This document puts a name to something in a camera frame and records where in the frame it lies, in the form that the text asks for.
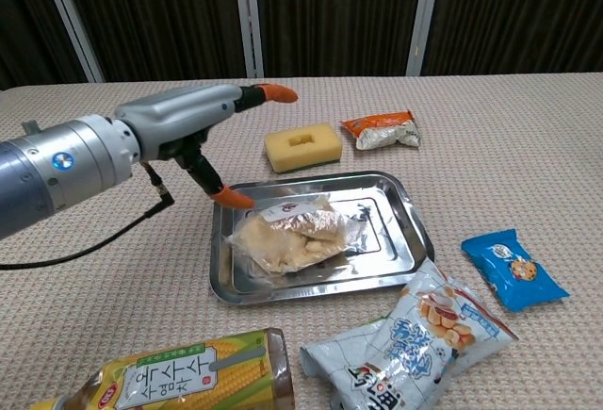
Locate black cable with plug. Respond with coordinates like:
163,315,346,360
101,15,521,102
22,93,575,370
0,160,176,271

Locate blue cookie packet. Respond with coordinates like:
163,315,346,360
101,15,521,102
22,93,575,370
460,228,571,313

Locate white and blue snack bag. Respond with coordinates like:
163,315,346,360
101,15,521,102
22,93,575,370
299,257,519,410

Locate corn tea bottle yellow label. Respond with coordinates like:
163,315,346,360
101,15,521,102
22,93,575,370
28,328,297,410

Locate stainless steel tray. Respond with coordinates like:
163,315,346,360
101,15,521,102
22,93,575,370
208,171,436,306

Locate orange and white snack packet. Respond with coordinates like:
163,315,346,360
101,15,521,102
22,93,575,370
339,109,421,151

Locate clear plastic bag of food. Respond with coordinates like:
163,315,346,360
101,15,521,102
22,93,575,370
223,195,360,275

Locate left silver robot hand orange fingertips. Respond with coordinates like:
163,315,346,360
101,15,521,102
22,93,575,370
114,82,300,210

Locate grey partition frame post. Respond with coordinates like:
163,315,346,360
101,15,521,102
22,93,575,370
36,0,106,84
232,0,265,79
405,0,445,77

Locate yellow sponge with green base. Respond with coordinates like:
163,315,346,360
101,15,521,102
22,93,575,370
263,126,343,175

